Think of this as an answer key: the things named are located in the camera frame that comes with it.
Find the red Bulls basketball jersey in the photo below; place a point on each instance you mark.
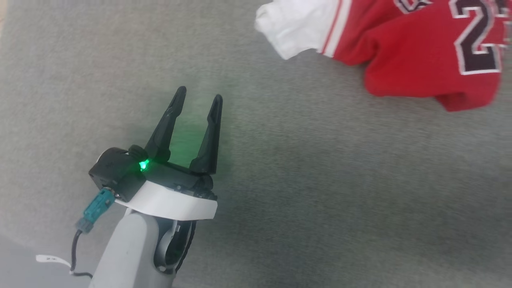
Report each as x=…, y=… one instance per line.
x=404, y=48

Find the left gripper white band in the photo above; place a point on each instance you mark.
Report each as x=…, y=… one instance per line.
x=176, y=200

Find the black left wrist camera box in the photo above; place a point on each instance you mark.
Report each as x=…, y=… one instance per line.
x=114, y=170

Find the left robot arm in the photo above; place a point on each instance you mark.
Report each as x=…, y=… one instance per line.
x=128, y=252

